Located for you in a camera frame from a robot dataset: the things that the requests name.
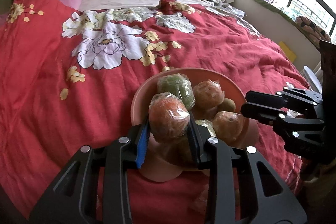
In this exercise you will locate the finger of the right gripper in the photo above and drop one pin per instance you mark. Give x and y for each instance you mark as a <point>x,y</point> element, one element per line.
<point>263,114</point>
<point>270,100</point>

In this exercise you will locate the orange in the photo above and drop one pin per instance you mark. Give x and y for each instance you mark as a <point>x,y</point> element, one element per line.
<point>208,94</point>
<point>228,126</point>
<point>168,117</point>

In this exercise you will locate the pink plastic bowl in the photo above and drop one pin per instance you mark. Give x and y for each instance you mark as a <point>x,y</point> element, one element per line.
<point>166,161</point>

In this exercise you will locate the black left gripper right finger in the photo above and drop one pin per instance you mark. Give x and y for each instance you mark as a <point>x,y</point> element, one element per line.
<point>197,136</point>

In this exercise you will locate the brown kiwi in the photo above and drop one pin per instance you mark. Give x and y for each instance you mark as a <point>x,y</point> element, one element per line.
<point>227,105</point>

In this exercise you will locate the green fruit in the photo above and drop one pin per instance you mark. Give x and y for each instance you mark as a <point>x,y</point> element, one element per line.
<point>208,124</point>
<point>178,85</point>

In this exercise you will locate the yellow sticky note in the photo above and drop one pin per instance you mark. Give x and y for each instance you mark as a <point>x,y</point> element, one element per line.
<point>288,52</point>

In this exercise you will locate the white chair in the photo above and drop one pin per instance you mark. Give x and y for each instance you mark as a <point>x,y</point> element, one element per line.
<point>314,77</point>

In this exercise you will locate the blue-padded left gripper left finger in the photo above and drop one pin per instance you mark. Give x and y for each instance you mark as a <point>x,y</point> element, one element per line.
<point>142,143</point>

